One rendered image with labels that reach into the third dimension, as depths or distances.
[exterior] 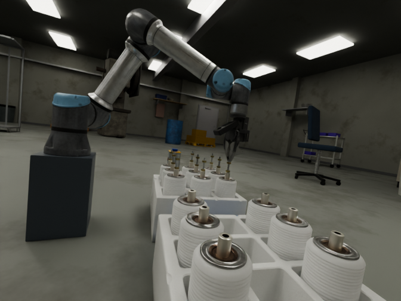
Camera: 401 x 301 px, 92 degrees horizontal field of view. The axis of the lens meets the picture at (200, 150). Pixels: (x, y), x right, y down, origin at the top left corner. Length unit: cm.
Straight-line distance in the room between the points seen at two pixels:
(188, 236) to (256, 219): 26
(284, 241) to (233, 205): 38
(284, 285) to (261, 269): 6
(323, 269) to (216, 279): 22
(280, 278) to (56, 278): 58
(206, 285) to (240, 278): 5
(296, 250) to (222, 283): 27
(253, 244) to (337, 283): 21
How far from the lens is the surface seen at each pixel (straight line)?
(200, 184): 83
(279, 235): 54
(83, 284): 70
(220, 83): 73
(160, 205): 79
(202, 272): 33
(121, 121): 721
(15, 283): 77
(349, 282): 48
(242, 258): 35
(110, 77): 96
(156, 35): 82
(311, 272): 48
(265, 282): 51
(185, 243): 44
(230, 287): 33
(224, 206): 86
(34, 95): 1077
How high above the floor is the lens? 43
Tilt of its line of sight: 4 degrees down
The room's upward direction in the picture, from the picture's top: 7 degrees clockwise
